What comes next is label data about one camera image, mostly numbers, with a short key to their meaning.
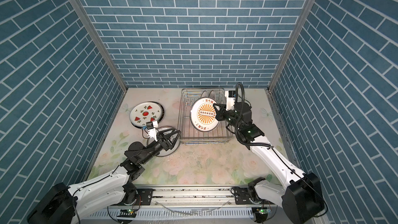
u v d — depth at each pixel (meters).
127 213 0.72
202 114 0.79
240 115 0.55
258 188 0.62
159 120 1.00
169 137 0.69
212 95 1.02
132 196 0.66
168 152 0.87
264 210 0.71
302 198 0.39
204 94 1.03
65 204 0.41
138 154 0.58
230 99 0.68
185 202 0.73
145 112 1.02
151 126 0.67
